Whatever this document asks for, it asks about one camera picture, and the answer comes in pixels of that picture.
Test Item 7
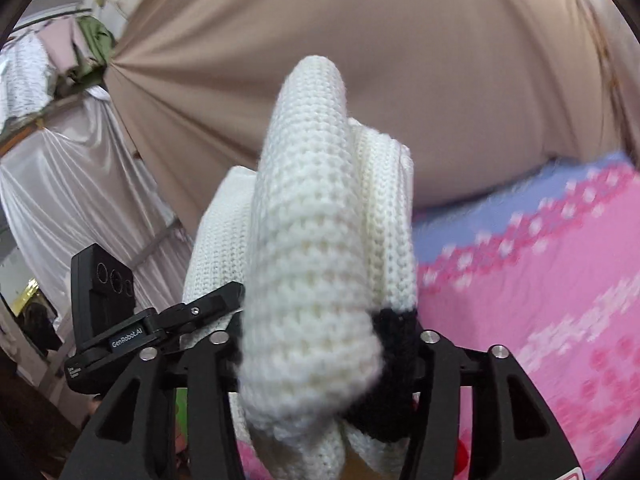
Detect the white red navy knit sweater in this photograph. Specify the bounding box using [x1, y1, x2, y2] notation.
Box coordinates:
[181, 55, 418, 480]

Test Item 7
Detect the green hanging cloth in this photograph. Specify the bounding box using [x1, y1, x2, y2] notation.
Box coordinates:
[75, 15, 116, 86]

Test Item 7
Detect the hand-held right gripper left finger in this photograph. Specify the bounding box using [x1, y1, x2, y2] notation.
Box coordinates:
[75, 332, 246, 480]

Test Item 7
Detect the white lace cloth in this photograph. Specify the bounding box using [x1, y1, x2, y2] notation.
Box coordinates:
[0, 35, 56, 121]

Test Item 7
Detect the pink floral bedsheet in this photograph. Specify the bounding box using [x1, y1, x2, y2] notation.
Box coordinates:
[237, 152, 640, 480]

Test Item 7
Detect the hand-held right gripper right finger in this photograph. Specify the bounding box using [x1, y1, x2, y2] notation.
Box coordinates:
[400, 330, 571, 480]

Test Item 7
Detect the beige curtain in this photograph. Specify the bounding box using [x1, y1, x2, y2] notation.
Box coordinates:
[102, 0, 640, 241]

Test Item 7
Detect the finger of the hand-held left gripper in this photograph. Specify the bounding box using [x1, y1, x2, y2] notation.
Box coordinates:
[157, 281, 246, 351]

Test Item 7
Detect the white satin curtain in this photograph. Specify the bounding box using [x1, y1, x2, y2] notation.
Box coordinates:
[0, 87, 193, 326]

